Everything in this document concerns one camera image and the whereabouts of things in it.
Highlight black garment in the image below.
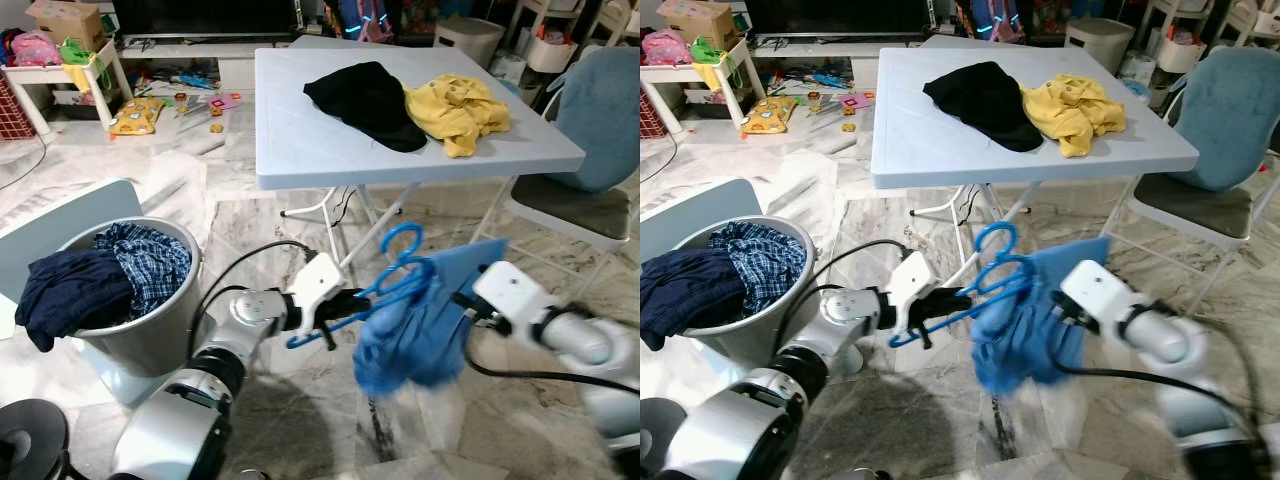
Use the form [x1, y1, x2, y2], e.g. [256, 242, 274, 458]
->
[922, 61, 1046, 154]
[303, 61, 429, 154]

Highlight white side table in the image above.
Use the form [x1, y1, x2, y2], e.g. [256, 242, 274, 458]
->
[640, 40, 756, 138]
[0, 40, 134, 138]

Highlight grey laundry bin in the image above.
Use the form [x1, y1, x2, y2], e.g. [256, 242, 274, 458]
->
[678, 216, 819, 379]
[57, 216, 207, 379]

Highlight white television stand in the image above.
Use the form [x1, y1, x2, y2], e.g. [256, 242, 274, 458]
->
[750, 33, 931, 93]
[118, 33, 301, 93]

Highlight yellow garment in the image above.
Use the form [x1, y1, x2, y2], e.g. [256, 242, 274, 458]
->
[403, 74, 512, 159]
[1020, 74, 1128, 159]

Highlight light blue child chair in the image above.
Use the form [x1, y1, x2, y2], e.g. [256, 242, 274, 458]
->
[640, 178, 763, 401]
[0, 178, 146, 406]

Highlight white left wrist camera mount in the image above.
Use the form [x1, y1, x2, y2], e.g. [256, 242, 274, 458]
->
[283, 252, 348, 336]
[885, 250, 941, 336]

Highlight black television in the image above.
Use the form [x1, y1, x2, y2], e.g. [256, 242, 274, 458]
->
[110, 0, 303, 39]
[745, 0, 936, 39]

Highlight yellow toy mat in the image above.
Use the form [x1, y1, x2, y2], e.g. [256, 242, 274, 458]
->
[740, 96, 799, 137]
[107, 96, 167, 137]

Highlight light blue folding table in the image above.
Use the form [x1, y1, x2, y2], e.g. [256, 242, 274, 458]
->
[870, 46, 1201, 291]
[254, 46, 588, 291]

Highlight bright blue garment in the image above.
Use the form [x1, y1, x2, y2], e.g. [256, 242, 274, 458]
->
[970, 236, 1111, 393]
[352, 237, 509, 397]

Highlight grey white folding chair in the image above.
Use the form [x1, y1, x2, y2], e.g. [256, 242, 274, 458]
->
[497, 47, 641, 301]
[1105, 47, 1280, 311]

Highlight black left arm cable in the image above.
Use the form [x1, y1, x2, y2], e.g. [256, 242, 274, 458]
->
[188, 240, 319, 361]
[775, 238, 916, 356]

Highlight blue plastic hanger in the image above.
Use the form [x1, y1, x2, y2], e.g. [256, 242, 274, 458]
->
[286, 221, 441, 351]
[888, 221, 1041, 349]

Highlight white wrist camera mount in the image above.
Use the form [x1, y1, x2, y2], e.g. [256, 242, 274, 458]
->
[1060, 260, 1136, 326]
[283, 252, 348, 336]
[472, 262, 551, 326]
[885, 250, 941, 336]

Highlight light blue chair cushion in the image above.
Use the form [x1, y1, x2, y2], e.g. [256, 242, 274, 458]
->
[1170, 46, 1280, 194]
[548, 46, 641, 194]

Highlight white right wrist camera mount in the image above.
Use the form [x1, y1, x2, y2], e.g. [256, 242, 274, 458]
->
[1060, 260, 1136, 326]
[472, 262, 551, 326]

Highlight pink bag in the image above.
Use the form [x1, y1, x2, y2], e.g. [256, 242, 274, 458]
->
[640, 29, 693, 69]
[8, 29, 63, 69]

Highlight brown cardboard box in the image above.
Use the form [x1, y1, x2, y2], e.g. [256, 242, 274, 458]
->
[26, 0, 107, 53]
[655, 0, 736, 53]

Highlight navy blue garment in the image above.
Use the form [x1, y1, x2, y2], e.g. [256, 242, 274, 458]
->
[640, 248, 753, 352]
[14, 248, 137, 352]

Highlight blue plaid shirt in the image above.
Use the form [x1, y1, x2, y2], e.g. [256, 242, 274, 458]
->
[93, 221, 193, 322]
[712, 221, 809, 319]

